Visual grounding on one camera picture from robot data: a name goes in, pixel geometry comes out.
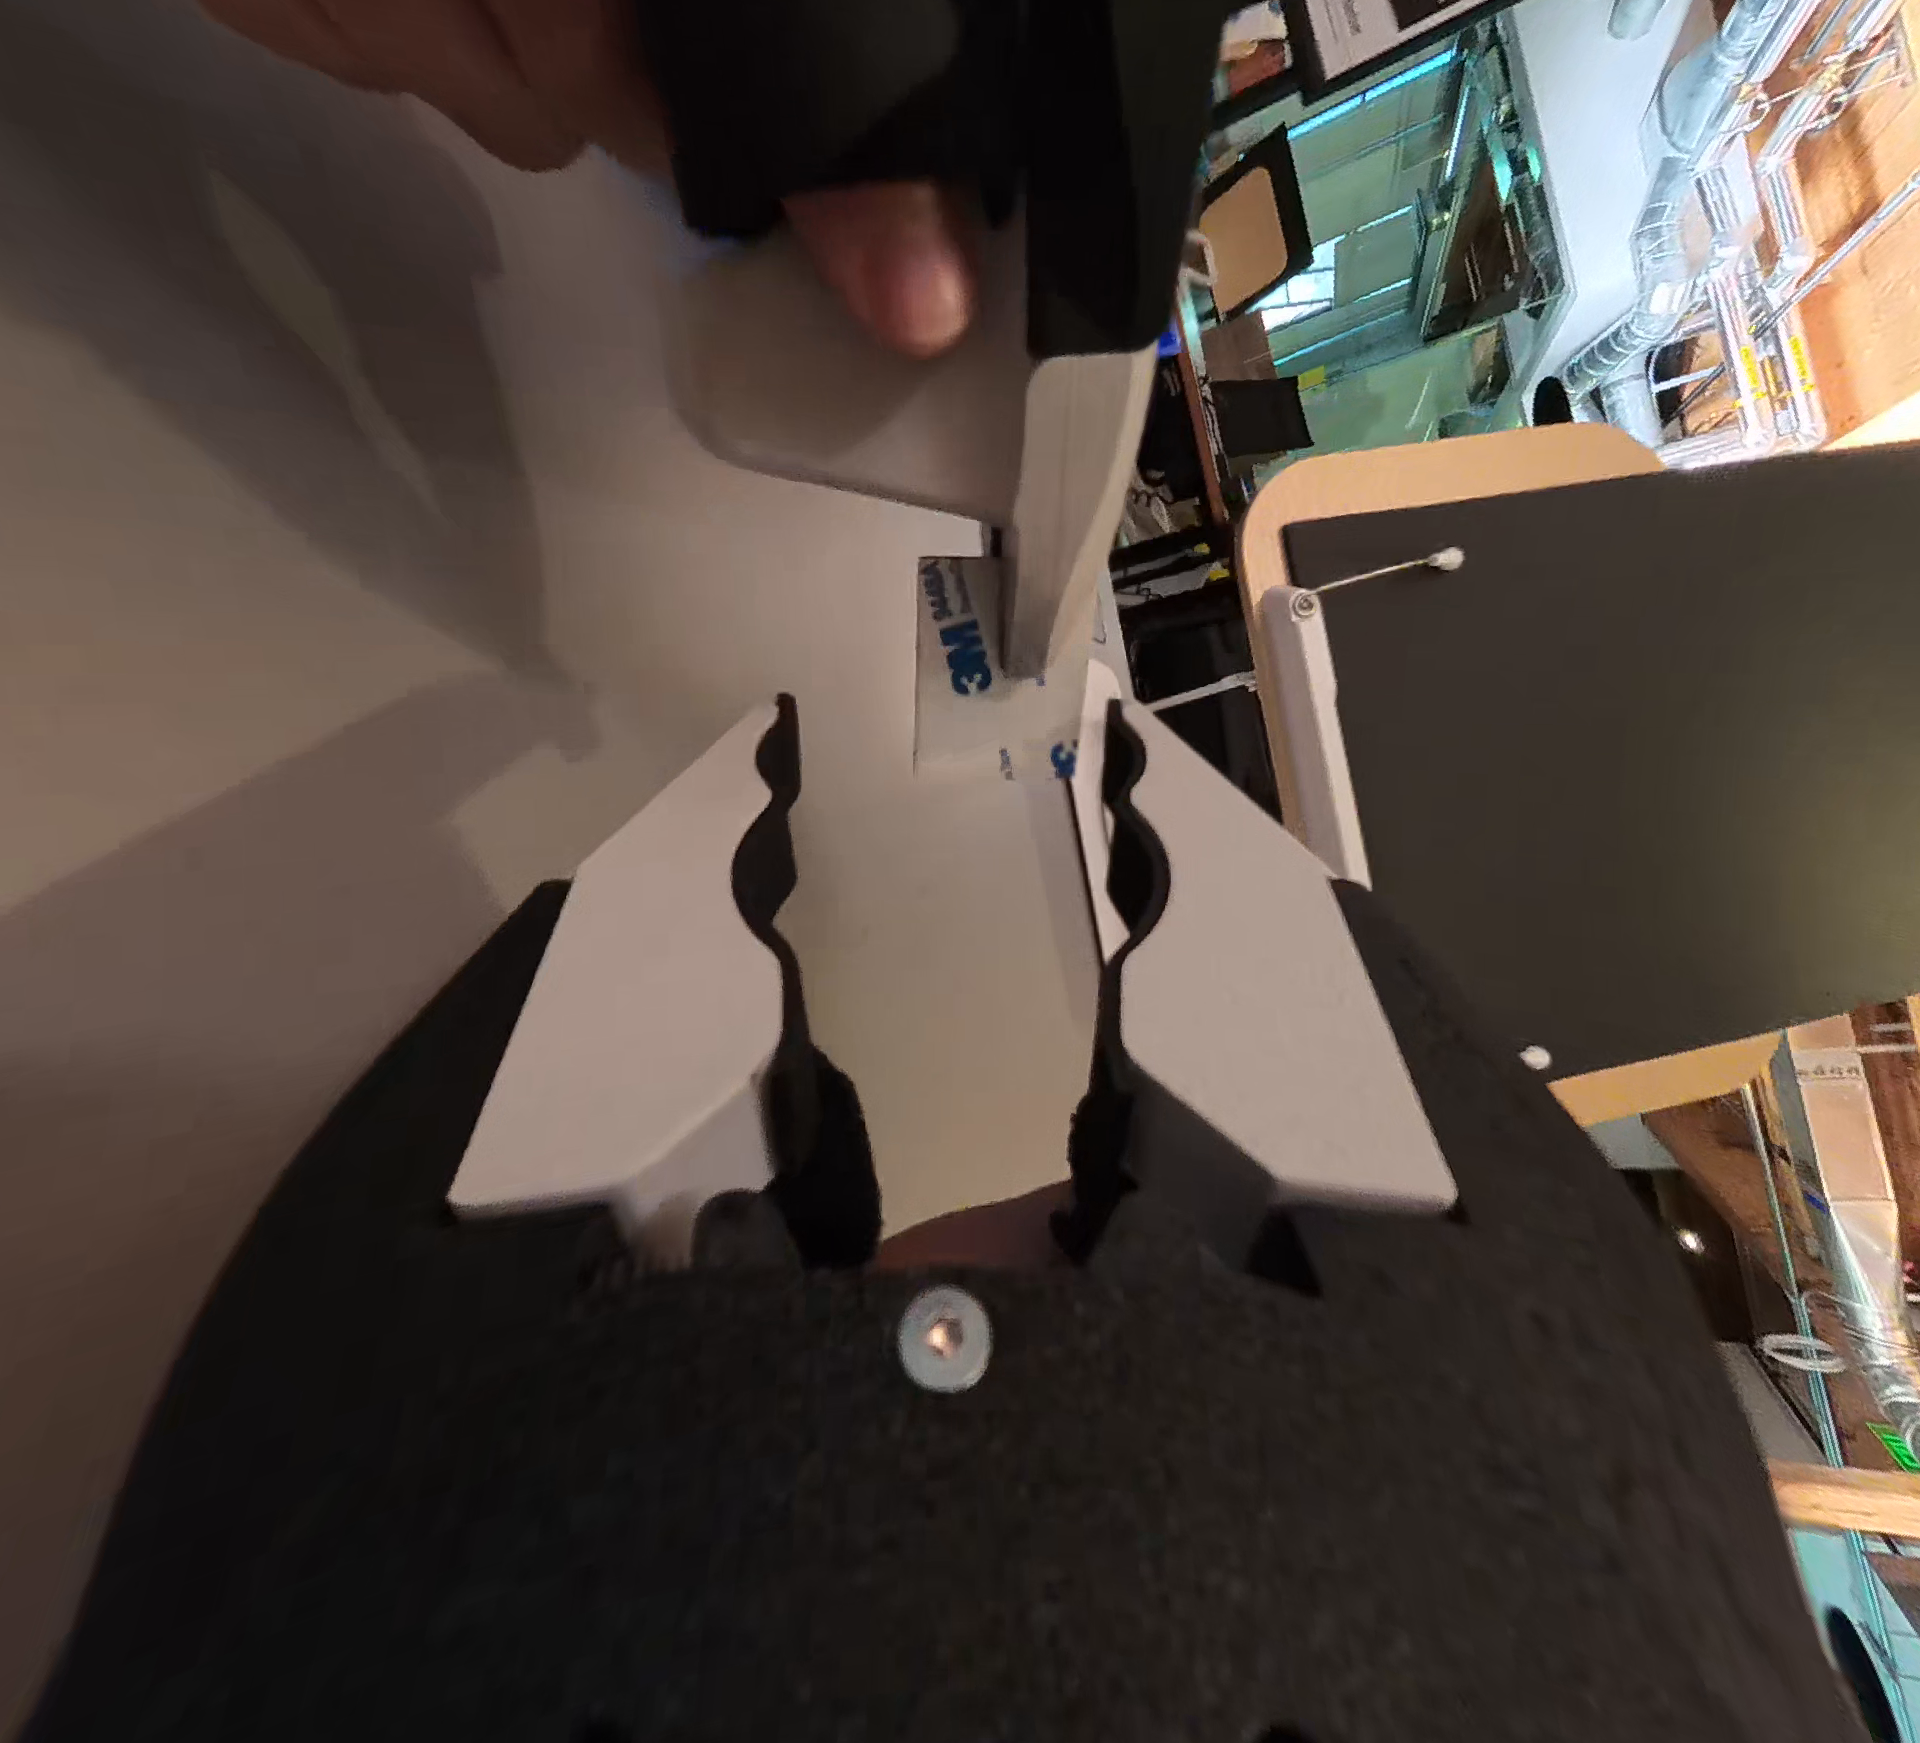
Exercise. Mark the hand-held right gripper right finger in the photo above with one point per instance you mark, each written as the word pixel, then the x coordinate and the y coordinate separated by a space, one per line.
pixel 1276 1023

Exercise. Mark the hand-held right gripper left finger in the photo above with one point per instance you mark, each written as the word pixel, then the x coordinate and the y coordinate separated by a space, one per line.
pixel 646 1023

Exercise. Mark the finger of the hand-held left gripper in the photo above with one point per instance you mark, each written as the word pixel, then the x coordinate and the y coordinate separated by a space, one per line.
pixel 1072 498

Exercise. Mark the white and blue packet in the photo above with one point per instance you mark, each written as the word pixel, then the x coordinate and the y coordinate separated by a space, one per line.
pixel 975 731

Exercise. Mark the wooden back chair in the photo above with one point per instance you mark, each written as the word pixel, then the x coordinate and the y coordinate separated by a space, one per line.
pixel 1254 220

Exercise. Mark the black board with wooden edge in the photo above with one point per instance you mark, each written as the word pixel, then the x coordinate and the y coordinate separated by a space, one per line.
pixel 1576 753

